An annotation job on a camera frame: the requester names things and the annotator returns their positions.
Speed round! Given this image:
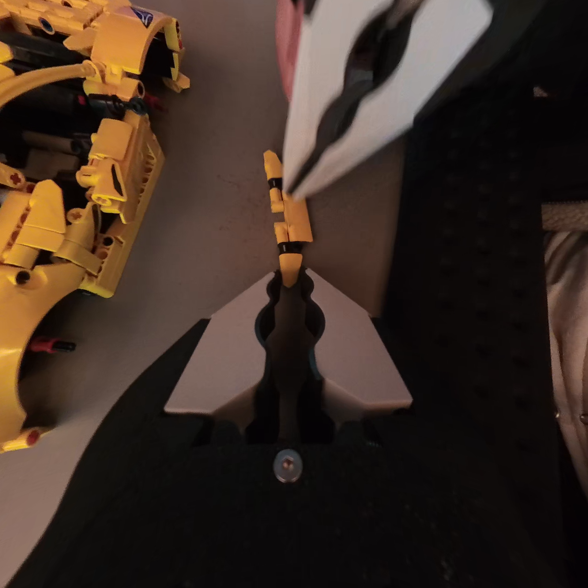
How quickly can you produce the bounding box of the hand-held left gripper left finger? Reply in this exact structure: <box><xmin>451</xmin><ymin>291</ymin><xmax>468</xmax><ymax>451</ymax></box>
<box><xmin>163</xmin><ymin>270</ymin><xmax>282</xmax><ymax>444</ymax></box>

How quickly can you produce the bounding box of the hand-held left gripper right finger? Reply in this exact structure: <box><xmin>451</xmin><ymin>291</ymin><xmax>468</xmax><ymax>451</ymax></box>
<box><xmin>300</xmin><ymin>268</ymin><xmax>414</xmax><ymax>444</ymax></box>

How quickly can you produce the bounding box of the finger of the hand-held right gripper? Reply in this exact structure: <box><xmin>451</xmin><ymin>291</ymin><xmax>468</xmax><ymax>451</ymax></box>
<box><xmin>292</xmin><ymin>0</ymin><xmax>494</xmax><ymax>203</ymax></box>
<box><xmin>280</xmin><ymin>0</ymin><xmax>397</xmax><ymax>194</ymax></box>

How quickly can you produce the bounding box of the yellow and black brick strip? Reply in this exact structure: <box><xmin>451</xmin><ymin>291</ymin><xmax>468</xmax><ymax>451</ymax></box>
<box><xmin>263</xmin><ymin>149</ymin><xmax>315</xmax><ymax>290</ymax></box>

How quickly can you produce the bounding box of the yellow toy brick car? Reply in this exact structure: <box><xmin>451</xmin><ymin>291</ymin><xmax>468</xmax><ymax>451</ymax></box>
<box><xmin>0</xmin><ymin>0</ymin><xmax>192</xmax><ymax>454</ymax></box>

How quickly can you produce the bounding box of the grey desk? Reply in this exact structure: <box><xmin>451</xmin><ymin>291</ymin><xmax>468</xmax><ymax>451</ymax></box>
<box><xmin>0</xmin><ymin>0</ymin><xmax>407</xmax><ymax>588</ymax></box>

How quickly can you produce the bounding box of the person's right hand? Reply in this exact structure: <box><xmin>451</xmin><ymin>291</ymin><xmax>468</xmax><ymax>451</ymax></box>
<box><xmin>275</xmin><ymin>0</ymin><xmax>307</xmax><ymax>104</ymax></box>

